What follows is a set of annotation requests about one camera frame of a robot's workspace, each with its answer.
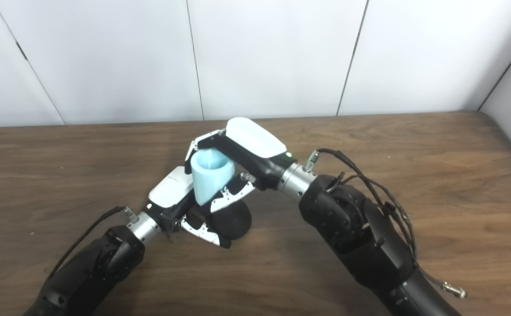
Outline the black funnel-shaped nozzle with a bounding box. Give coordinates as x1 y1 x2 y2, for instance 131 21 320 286
203 200 252 241

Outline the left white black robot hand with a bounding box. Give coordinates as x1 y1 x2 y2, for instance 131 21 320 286
147 166 232 249

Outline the light blue cylinder cup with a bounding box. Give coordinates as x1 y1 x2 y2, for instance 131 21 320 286
190 148 236 206

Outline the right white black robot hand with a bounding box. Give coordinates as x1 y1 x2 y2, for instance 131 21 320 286
184 117 298 213

